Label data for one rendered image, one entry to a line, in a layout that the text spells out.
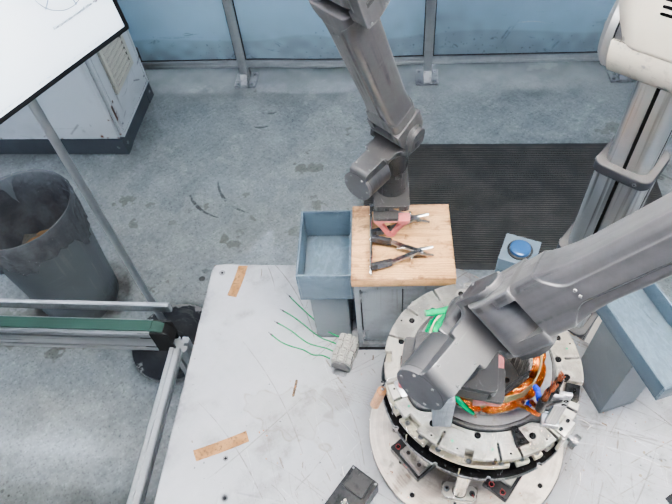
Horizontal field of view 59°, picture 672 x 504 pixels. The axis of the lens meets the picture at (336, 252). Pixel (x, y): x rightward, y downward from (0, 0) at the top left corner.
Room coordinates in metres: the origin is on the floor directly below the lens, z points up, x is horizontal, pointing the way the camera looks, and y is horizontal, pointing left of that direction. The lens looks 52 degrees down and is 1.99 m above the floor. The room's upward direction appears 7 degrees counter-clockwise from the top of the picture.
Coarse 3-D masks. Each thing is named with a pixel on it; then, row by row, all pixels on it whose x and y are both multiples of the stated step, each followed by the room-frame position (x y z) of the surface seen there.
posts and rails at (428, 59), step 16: (224, 0) 2.79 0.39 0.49; (432, 0) 2.62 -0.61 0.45; (432, 16) 2.62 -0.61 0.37; (432, 32) 2.62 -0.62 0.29; (240, 48) 2.79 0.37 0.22; (432, 48) 2.62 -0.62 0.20; (144, 64) 2.89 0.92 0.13; (160, 64) 2.87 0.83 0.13; (176, 64) 2.86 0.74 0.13; (192, 64) 2.84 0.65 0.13; (208, 64) 2.83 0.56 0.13; (224, 64) 2.82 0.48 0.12; (240, 64) 2.79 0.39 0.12; (256, 64) 2.79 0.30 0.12; (272, 64) 2.77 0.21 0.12; (288, 64) 2.75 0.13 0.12; (304, 64) 2.73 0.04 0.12; (320, 64) 2.71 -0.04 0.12; (336, 64) 2.70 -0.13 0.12; (400, 64) 2.64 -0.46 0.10
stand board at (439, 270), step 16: (352, 208) 0.82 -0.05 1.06; (368, 208) 0.82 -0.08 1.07; (416, 208) 0.80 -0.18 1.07; (432, 208) 0.80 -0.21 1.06; (448, 208) 0.79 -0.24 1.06; (352, 224) 0.78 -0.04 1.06; (368, 224) 0.77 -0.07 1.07; (416, 224) 0.76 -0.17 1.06; (432, 224) 0.75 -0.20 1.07; (448, 224) 0.75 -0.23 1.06; (352, 240) 0.74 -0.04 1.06; (368, 240) 0.73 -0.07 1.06; (400, 240) 0.72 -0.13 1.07; (416, 240) 0.72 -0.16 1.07; (432, 240) 0.71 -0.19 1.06; (448, 240) 0.71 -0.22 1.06; (352, 256) 0.70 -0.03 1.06; (368, 256) 0.69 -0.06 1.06; (384, 256) 0.69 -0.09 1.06; (416, 256) 0.68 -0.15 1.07; (432, 256) 0.67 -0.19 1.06; (448, 256) 0.67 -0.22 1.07; (352, 272) 0.66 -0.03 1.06; (368, 272) 0.65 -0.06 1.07; (384, 272) 0.65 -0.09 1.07; (400, 272) 0.65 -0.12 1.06; (416, 272) 0.64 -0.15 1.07; (432, 272) 0.64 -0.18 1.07; (448, 272) 0.63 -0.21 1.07
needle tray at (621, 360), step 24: (648, 288) 0.56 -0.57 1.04; (600, 312) 0.52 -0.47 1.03; (624, 312) 0.52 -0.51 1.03; (648, 312) 0.52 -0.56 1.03; (600, 336) 0.51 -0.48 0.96; (624, 336) 0.46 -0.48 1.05; (648, 336) 0.47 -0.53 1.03; (600, 360) 0.49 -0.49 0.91; (624, 360) 0.45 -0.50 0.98; (648, 360) 0.42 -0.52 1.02; (600, 384) 0.46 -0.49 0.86; (624, 384) 0.43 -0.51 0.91; (648, 384) 0.38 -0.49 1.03; (600, 408) 0.43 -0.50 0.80
